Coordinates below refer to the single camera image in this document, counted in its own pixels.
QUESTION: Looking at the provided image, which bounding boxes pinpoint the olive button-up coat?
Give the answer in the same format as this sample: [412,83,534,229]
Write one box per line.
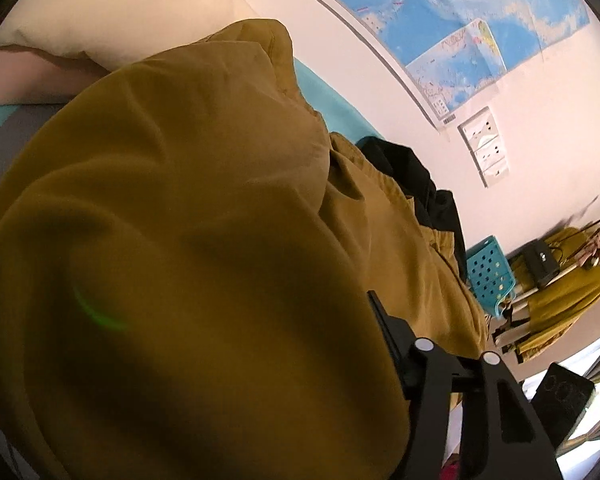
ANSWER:
[0,18,492,480]

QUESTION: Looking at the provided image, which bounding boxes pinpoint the hanging olive cloth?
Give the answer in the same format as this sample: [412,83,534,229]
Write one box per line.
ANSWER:
[509,227,600,362]

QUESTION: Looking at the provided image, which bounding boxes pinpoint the colourful wall map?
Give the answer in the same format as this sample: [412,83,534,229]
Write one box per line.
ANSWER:
[258,0,594,132]

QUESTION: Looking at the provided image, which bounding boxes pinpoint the small black device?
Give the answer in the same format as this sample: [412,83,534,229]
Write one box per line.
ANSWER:
[522,240,562,289]

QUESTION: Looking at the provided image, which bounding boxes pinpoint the black box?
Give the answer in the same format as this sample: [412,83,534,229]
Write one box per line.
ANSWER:
[529,362,596,455]

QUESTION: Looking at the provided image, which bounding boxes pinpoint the blue perforated plastic basket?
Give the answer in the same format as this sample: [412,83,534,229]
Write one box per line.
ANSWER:
[465,235,519,319]

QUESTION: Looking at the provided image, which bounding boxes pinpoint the white wall socket panel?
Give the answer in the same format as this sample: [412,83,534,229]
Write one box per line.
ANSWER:
[457,106,510,189]

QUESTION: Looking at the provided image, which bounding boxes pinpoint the cream pillow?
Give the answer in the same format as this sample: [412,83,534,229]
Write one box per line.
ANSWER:
[0,0,262,72]

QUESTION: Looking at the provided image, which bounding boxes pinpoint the pink pillow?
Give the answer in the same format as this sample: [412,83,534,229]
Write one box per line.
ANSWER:
[0,45,107,109]

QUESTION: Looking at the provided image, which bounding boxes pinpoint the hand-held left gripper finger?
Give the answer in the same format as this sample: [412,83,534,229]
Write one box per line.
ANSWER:
[367,289,564,480]

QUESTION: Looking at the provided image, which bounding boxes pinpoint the white clothes rack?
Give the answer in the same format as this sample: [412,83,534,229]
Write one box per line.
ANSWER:
[494,209,600,347]

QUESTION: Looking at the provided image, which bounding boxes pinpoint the black garment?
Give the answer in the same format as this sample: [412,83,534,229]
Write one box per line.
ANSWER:
[354,137,469,283]

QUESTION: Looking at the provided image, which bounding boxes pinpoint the teal bed sheet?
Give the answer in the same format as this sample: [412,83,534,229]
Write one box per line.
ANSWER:
[0,56,386,143]

